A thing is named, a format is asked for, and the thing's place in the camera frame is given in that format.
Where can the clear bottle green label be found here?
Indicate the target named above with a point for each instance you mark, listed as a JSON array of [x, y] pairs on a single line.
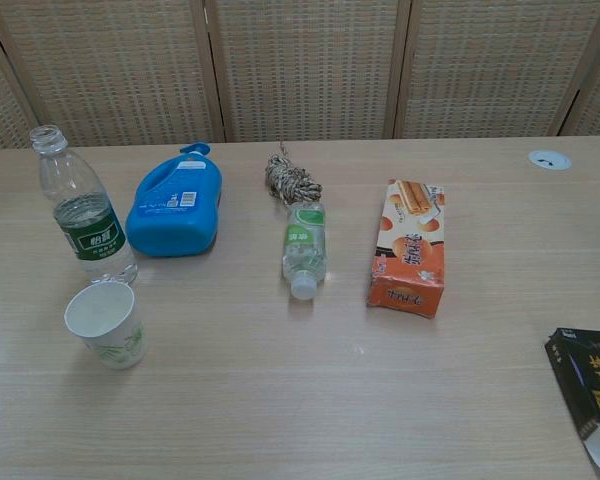
[[92, 241]]

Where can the small capped clear bottle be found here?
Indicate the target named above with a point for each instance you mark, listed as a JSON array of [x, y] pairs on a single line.
[[304, 240]]

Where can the blue detergent jug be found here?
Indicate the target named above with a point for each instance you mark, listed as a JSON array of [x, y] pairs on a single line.
[[172, 225]]

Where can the small white paper cup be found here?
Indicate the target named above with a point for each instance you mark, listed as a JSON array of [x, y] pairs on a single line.
[[100, 311]]

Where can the orange biscuit box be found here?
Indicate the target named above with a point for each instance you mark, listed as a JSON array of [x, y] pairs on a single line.
[[410, 260]]

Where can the woven bamboo folding screen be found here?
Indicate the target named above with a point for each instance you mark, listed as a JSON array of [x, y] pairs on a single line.
[[305, 65]]

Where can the white round table grommet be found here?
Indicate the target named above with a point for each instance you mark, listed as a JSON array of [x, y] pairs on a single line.
[[550, 160]]

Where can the black carton box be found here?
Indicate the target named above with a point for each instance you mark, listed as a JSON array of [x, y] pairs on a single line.
[[592, 380]]

